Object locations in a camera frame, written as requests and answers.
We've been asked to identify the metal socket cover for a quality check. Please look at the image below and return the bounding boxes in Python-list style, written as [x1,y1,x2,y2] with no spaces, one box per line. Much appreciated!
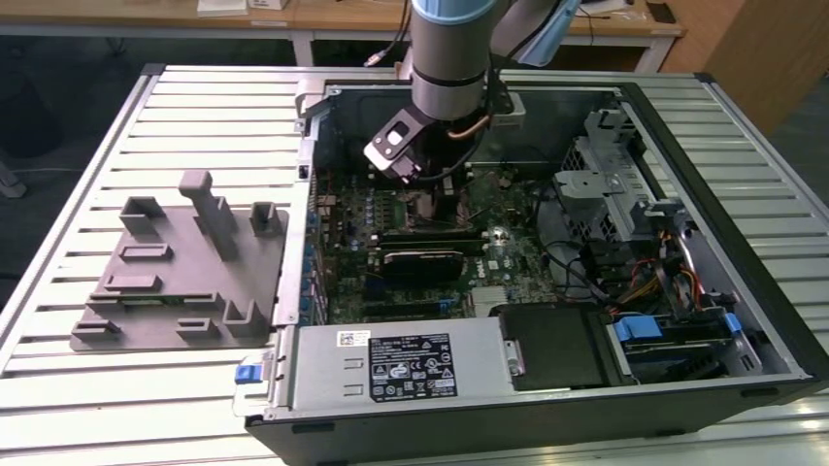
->
[461,167,516,222]

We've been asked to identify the blue disk carrier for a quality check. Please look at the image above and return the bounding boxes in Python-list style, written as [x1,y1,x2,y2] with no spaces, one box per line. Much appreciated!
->
[611,314,663,345]

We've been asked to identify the black expansion slot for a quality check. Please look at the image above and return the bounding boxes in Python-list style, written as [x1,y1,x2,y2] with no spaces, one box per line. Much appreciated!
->
[360,303,439,320]

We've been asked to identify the black plastic cover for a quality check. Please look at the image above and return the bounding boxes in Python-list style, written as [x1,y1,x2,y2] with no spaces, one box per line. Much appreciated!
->
[496,300,628,393]

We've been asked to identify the white paper box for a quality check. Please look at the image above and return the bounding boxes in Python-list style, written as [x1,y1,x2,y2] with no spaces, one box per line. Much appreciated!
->
[196,0,248,15]

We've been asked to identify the silver metal drive cage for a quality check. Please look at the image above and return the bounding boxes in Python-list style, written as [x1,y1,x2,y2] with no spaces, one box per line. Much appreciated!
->
[550,109,655,247]

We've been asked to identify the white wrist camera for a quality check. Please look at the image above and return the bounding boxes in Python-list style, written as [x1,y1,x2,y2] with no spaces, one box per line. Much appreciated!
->
[361,107,432,184]

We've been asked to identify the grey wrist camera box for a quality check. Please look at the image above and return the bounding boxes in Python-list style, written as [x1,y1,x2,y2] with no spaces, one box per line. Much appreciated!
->
[488,91,527,130]

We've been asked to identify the yellow wire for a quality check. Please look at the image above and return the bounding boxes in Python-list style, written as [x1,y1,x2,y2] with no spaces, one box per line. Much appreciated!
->
[618,281,656,305]

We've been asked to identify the silver disk bay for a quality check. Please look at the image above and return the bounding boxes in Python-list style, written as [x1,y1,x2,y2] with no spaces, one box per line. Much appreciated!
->
[604,310,764,387]

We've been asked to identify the grey parts rack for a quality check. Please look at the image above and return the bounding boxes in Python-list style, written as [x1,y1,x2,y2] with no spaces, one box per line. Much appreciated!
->
[68,169,289,353]

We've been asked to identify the black camera cable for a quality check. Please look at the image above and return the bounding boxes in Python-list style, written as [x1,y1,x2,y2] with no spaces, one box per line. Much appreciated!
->
[411,67,512,183]

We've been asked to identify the green motherboard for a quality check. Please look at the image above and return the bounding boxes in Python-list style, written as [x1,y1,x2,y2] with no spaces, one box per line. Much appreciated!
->
[308,167,568,326]

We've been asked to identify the black PC case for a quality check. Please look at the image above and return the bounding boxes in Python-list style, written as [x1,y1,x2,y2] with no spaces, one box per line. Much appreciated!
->
[243,72,829,466]

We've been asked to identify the hanging cable with plug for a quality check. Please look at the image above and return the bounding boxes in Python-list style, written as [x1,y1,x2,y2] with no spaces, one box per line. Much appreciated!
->
[365,0,415,69]

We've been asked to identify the CPU socket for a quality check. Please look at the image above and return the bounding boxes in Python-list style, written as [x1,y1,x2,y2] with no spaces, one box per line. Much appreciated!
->
[401,189,472,230]

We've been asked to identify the orange wire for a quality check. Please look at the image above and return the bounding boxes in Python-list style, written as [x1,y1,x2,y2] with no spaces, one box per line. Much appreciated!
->
[683,271,708,308]

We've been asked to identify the grey metal leg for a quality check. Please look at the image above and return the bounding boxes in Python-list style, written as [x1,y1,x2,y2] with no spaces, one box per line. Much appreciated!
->
[0,159,28,199]

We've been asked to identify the silver power supply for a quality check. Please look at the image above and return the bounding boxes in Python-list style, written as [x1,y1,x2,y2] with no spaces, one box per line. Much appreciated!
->
[283,317,523,410]

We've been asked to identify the silver chipset heat sink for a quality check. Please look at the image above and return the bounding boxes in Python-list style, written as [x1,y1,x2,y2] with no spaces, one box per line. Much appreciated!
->
[468,285,514,311]

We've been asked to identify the green RAM stick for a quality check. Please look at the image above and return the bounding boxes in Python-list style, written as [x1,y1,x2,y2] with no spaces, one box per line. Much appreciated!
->
[117,295,190,309]

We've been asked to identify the black graphics card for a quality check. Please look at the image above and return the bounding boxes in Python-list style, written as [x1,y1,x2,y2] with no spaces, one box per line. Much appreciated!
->
[377,247,465,283]

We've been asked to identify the wooden cabinet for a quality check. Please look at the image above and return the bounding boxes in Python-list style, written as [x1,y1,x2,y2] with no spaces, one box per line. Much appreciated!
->
[659,0,829,140]

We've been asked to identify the wooden desk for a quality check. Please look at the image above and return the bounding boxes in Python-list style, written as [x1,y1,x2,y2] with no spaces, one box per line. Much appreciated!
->
[0,0,687,67]

